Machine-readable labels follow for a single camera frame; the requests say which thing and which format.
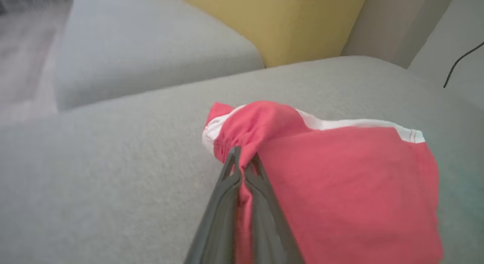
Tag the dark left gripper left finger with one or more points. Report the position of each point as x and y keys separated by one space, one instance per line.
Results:
x=219 y=218

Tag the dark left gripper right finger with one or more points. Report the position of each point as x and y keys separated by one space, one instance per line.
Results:
x=268 y=226

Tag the red shorts with white trim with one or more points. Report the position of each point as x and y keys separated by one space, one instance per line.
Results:
x=340 y=180

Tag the large grey sofa seat cushion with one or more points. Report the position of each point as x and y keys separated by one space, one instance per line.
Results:
x=113 y=180

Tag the small grey sofa cushion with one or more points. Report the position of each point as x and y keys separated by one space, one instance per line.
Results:
x=151 y=48

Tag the yellow sofa cushion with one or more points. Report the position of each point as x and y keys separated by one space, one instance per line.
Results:
x=287 y=25

